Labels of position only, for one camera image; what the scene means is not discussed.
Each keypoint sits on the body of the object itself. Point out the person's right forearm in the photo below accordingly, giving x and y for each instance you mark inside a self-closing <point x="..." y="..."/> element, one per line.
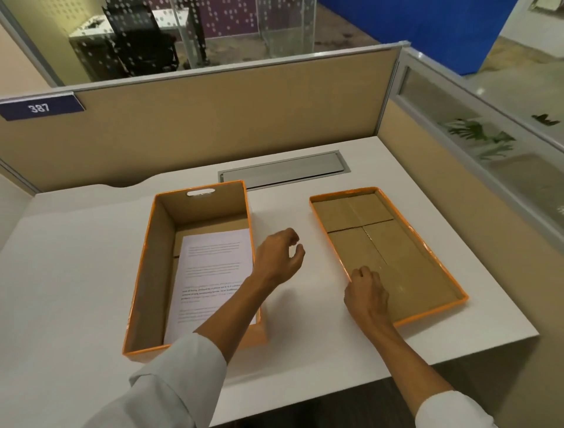
<point x="409" y="370"/>

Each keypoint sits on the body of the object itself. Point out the white background desk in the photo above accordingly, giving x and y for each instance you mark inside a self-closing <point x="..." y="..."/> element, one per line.
<point x="94" y="28"/>

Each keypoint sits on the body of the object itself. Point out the person's left thumb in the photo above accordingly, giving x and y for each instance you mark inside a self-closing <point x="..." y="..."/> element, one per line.
<point x="298" y="255"/>

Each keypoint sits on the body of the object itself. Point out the blue board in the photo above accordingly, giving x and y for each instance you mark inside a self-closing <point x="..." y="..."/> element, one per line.
<point x="423" y="31"/>

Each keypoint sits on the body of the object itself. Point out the person's left forearm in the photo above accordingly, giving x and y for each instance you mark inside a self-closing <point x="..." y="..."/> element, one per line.
<point x="220" y="326"/>

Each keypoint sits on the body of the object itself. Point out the person's right fingers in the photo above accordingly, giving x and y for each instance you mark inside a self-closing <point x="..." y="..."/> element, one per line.
<point x="365" y="274"/>

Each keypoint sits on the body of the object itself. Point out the beige partition with glass strip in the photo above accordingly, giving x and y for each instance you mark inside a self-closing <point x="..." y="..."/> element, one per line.
<point x="476" y="211"/>

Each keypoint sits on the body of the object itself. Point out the person's left hand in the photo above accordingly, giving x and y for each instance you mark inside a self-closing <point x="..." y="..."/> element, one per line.
<point x="273" y="260"/>

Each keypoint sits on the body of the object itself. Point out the deep orange cardboard box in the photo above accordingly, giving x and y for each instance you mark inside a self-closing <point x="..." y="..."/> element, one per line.
<point x="150" y="273"/>

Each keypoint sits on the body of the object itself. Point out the beige desk partition panel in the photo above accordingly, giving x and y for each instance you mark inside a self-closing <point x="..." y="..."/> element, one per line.
<point x="211" y="119"/>

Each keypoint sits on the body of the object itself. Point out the shallow orange box lid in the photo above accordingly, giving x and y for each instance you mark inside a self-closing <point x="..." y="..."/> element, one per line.
<point x="396" y="255"/>

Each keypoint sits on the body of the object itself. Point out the person's right hand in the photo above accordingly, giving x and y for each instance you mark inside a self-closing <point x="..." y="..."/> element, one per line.
<point x="368" y="300"/>

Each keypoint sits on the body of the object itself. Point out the white printed paper sheet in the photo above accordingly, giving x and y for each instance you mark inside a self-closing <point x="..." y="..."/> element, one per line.
<point x="207" y="269"/>

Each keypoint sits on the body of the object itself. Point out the black office chair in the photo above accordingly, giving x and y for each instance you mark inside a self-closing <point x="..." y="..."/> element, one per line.
<point x="141" y="42"/>

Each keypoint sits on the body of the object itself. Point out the blue desk number sign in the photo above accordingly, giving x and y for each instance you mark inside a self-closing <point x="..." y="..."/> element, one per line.
<point x="39" y="107"/>

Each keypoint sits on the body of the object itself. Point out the clear glass panel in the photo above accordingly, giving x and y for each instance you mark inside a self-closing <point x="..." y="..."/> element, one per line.
<point x="286" y="26"/>

